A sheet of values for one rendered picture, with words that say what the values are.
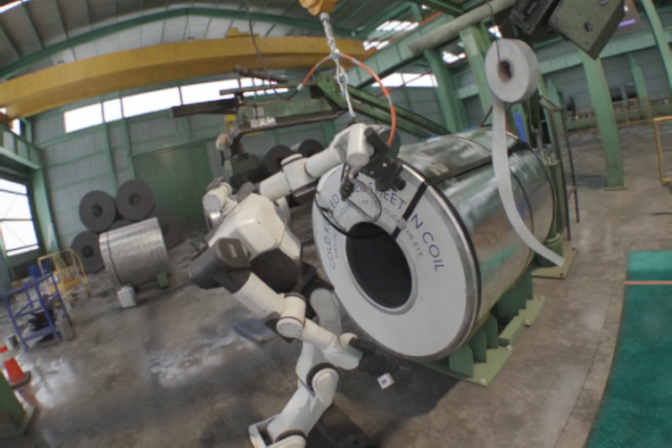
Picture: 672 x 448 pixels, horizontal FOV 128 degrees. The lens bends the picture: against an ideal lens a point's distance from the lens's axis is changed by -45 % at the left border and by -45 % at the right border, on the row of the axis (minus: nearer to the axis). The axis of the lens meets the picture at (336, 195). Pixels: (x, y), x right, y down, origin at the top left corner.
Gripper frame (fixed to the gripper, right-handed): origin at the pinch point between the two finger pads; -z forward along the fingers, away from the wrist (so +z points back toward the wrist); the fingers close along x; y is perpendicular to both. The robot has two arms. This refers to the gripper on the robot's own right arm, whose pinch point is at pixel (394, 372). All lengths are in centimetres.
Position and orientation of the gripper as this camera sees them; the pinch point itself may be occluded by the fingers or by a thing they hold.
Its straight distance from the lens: 122.2
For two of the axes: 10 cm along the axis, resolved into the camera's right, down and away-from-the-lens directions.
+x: 6.3, -7.1, -3.0
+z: -7.7, -5.8, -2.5
